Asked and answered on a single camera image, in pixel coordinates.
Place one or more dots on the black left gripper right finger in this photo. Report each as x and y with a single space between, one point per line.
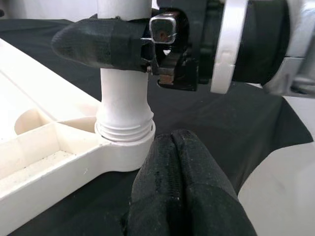
209 201

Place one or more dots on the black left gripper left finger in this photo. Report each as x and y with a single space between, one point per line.
152 196

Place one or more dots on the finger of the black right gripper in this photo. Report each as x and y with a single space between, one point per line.
98 41

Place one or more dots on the white plastic table leg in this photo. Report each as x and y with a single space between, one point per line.
124 98

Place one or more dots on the white plastic children table top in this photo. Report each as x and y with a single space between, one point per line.
49 172

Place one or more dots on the black tablecloth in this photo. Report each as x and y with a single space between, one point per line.
221 118

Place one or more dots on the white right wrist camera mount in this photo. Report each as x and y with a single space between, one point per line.
229 37

